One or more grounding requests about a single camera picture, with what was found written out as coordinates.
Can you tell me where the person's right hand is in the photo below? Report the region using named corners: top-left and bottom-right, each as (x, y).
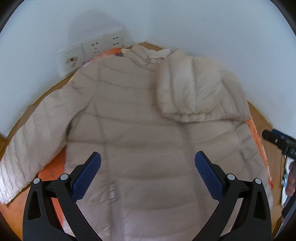
top-left (285, 162), bottom-right (295, 197)

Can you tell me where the white wall socket panel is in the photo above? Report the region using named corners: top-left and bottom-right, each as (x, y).
top-left (57, 30), bottom-right (125, 77)

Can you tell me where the beige puffer jacket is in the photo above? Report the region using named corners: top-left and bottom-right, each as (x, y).
top-left (1, 45), bottom-right (273, 240)

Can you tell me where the orange floral cloth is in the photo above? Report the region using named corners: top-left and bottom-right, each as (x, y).
top-left (34, 47), bottom-right (274, 237)

